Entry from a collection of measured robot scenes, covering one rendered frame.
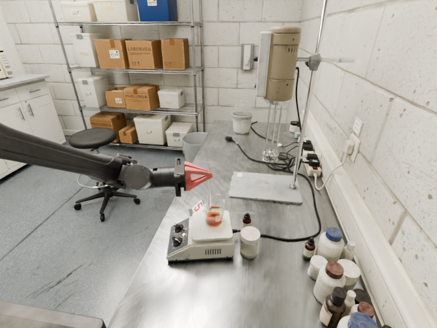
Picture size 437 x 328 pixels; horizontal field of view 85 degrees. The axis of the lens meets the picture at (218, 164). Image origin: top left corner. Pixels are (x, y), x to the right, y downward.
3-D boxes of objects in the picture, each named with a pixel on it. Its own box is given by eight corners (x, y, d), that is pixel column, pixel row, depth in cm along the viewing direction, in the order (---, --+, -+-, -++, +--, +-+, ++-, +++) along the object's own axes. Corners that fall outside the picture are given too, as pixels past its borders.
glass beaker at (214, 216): (227, 218, 76) (228, 196, 72) (219, 232, 71) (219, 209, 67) (207, 212, 79) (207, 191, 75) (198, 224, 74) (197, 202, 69)
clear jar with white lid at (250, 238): (262, 255, 74) (264, 236, 70) (246, 262, 72) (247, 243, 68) (251, 241, 79) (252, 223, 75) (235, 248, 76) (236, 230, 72)
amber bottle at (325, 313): (337, 314, 59) (349, 286, 53) (340, 332, 55) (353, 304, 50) (318, 308, 60) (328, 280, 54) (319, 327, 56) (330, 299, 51)
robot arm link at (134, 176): (118, 153, 66) (108, 184, 65) (102, 146, 54) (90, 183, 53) (160, 164, 67) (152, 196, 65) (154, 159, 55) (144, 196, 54)
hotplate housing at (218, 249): (166, 263, 71) (163, 245, 67) (171, 232, 83) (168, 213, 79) (240, 259, 73) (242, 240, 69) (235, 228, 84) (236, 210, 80)
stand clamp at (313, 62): (274, 70, 81) (276, 53, 79) (273, 66, 91) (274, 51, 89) (353, 71, 78) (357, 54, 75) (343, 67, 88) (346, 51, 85)
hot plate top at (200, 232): (191, 242, 68) (191, 239, 68) (192, 213, 79) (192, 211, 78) (233, 239, 69) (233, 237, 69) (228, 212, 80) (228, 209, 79)
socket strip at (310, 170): (307, 176, 114) (309, 168, 111) (297, 142, 148) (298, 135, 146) (320, 177, 113) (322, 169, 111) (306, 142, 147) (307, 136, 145)
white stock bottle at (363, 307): (351, 315, 58) (361, 293, 54) (371, 333, 55) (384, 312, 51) (339, 327, 56) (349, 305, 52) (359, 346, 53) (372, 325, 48)
